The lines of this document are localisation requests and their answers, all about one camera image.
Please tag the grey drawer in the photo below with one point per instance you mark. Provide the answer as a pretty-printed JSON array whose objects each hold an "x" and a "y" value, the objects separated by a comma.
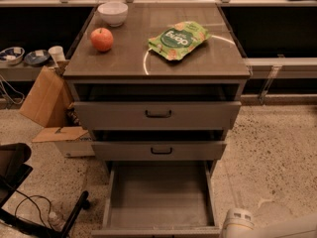
[
  {"x": 156, "y": 106},
  {"x": 159, "y": 146},
  {"x": 159, "y": 200}
]

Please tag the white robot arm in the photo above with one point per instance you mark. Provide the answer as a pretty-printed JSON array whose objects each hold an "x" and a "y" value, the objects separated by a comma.
[{"x": 301, "y": 227}]

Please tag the grey drawer cabinet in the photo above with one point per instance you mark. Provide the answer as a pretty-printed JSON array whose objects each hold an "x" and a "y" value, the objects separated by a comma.
[{"x": 130, "y": 61}]

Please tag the clear plastic bottle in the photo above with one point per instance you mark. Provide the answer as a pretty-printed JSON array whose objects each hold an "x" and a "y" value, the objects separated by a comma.
[{"x": 56, "y": 221}]

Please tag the green snack bag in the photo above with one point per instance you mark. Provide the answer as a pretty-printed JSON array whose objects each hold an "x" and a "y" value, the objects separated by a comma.
[{"x": 178, "y": 41}]

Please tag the brown cardboard box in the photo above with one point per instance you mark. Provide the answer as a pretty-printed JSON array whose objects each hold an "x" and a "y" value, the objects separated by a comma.
[{"x": 47, "y": 104}]

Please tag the red apple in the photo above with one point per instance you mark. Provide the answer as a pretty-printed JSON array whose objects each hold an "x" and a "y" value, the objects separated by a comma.
[{"x": 102, "y": 39}]

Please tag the white ceramic bowl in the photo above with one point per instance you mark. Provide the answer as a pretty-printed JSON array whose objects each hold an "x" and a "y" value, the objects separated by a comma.
[{"x": 113, "y": 13}]

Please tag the white paper cup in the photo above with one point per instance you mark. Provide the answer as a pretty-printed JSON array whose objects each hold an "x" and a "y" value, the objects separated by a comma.
[{"x": 57, "y": 53}]

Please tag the dark blue plate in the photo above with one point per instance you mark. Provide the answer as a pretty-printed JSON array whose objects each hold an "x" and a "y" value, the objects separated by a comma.
[{"x": 37, "y": 58}]

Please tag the blue patterned bowl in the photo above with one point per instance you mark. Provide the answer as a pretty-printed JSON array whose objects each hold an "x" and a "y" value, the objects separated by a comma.
[{"x": 12, "y": 56}]

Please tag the grey metal shelf rail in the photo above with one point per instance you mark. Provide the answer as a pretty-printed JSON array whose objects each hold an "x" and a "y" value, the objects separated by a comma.
[{"x": 278, "y": 77}]

